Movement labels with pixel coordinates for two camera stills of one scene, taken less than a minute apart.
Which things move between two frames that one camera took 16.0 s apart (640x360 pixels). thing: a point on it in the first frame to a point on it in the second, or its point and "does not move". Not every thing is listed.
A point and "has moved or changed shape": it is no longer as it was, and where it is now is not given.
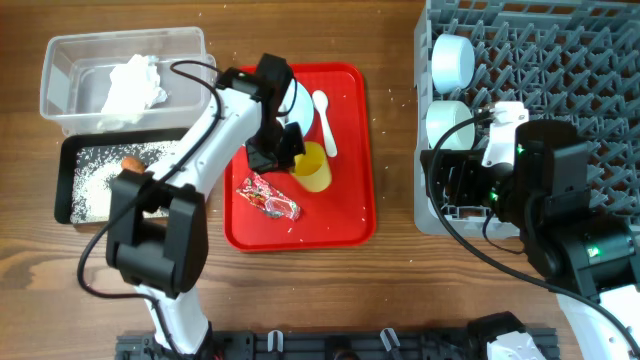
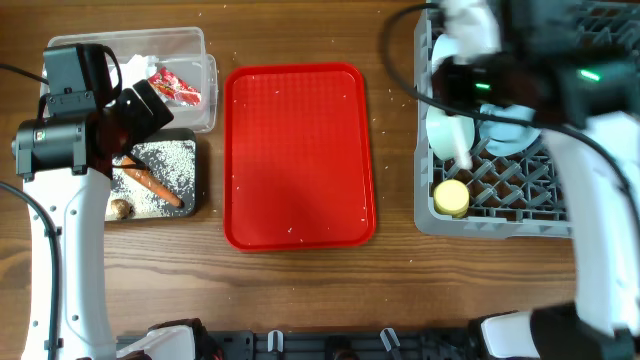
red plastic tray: [341, 218] does not move
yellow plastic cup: [312, 169] has moved or changed shape
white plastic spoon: [320, 102] to [464, 158]
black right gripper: [433, 178] to [451, 80]
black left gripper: [283, 161] to [145, 122]
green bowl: [444, 115] does not move
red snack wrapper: [263, 195] to [176, 90]
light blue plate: [302, 111] has moved or changed shape
